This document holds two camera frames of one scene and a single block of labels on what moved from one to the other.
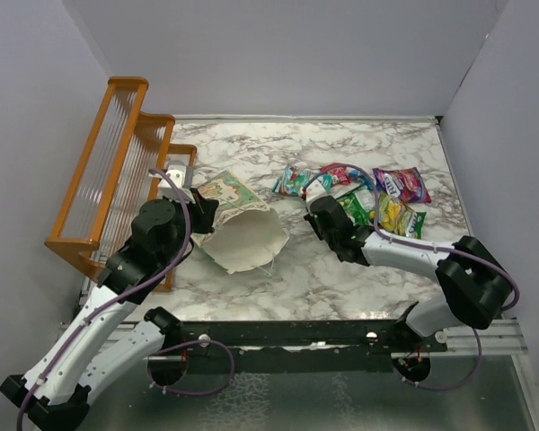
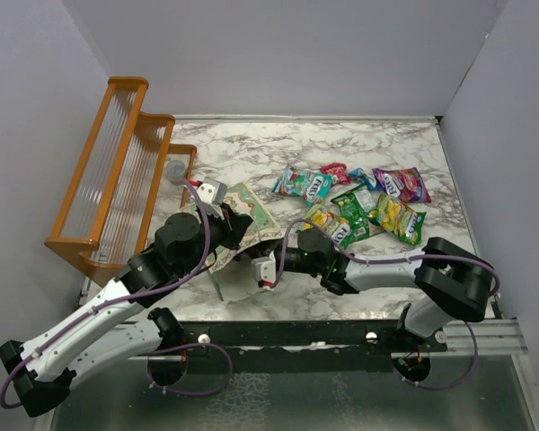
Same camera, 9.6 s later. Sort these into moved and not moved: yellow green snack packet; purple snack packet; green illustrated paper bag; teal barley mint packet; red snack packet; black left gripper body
Moved: green illustrated paper bag; black left gripper body
Not moved: yellow green snack packet; purple snack packet; teal barley mint packet; red snack packet
